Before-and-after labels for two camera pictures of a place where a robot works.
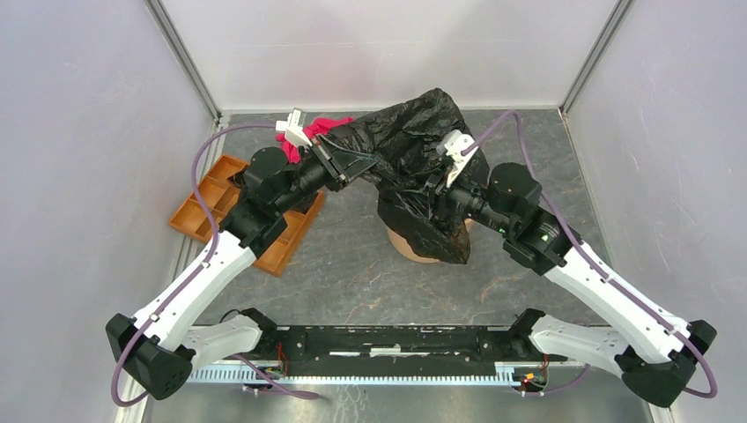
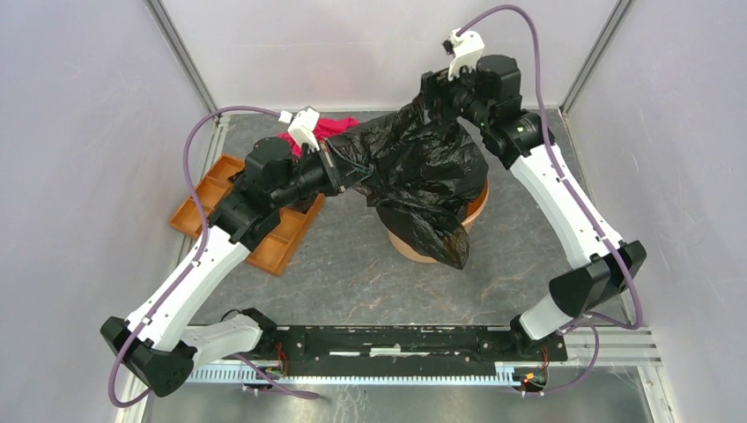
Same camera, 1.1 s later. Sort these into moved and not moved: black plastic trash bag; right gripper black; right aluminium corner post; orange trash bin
Moved: right gripper black
Not moved: black plastic trash bag; orange trash bin; right aluminium corner post
